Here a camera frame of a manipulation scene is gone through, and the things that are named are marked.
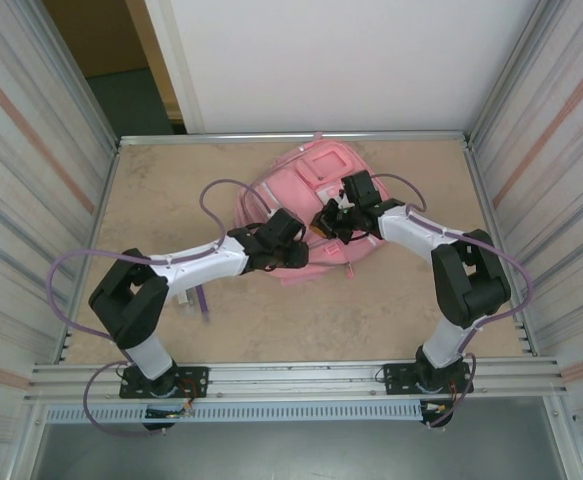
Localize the pink backpack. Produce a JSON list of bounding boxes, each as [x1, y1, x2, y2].
[[234, 130, 397, 287]]

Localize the purple pen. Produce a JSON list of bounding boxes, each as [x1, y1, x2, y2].
[[194, 283, 213, 321]]

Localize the grey metal sheet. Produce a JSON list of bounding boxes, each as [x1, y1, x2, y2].
[[30, 422, 572, 480]]

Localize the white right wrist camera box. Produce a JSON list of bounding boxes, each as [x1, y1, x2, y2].
[[329, 188, 355, 211]]

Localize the wide aluminium mounting rail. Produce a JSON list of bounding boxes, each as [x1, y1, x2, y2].
[[29, 357, 570, 401]]

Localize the aluminium side frame rail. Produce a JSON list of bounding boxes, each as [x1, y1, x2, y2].
[[60, 142, 123, 364], [463, 139, 540, 357]]

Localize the aluminium table edge rail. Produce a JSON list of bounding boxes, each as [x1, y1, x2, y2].
[[118, 130, 468, 147]]

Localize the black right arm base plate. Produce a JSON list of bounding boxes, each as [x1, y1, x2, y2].
[[383, 362, 472, 397]]

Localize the slotted white cable duct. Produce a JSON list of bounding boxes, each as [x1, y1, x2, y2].
[[44, 403, 425, 425]]

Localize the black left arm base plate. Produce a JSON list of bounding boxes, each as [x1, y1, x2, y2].
[[119, 366, 210, 400]]

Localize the aluminium upright post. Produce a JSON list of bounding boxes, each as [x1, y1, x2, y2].
[[33, 0, 121, 146], [469, 0, 560, 146]]

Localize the small circuit board with wires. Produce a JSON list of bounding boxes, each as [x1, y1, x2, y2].
[[420, 399, 455, 416], [144, 405, 195, 419]]

